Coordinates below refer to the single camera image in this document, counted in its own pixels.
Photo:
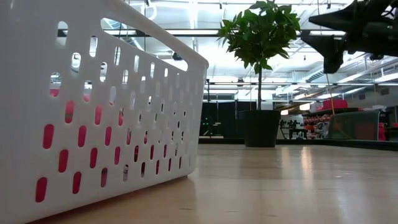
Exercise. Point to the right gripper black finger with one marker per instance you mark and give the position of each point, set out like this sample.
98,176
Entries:
329,49
339,20

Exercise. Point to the white perforated plastic basket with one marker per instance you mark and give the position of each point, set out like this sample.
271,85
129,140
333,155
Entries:
28,77

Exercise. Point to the small black ceiling device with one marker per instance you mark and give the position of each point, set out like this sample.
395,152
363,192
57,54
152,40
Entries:
376,58

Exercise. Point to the shelf with red items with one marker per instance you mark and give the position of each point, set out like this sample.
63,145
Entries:
335,104

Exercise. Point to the grey green bin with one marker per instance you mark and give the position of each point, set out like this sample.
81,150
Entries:
357,124

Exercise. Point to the red background object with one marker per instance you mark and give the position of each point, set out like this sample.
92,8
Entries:
381,132

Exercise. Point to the green plant in black pot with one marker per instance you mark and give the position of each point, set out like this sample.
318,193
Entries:
259,127

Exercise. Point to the black partition panels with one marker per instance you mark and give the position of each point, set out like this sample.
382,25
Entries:
227,119

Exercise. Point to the round black ceiling device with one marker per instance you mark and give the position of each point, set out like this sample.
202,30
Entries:
178,57

